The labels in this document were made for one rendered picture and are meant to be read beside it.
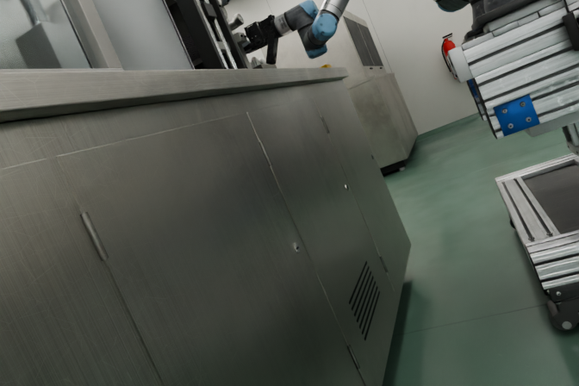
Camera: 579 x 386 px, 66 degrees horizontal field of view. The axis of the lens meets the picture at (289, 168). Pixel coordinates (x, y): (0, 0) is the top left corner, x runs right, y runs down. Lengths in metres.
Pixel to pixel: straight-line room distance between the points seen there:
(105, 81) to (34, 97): 0.11
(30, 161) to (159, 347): 0.25
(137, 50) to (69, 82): 0.95
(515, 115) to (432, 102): 4.76
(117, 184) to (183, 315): 0.18
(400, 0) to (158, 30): 4.91
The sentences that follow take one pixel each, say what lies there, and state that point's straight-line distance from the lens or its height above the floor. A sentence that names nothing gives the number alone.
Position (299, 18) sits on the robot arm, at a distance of 1.65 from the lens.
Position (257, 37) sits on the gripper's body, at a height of 1.11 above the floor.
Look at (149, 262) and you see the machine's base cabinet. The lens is 0.58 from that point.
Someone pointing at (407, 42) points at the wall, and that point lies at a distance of 6.07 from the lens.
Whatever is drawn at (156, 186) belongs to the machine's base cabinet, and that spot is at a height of 0.74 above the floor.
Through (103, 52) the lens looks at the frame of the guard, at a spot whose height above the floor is 0.96.
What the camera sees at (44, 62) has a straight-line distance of 0.67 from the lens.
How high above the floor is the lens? 0.74
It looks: 4 degrees down
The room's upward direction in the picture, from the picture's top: 23 degrees counter-clockwise
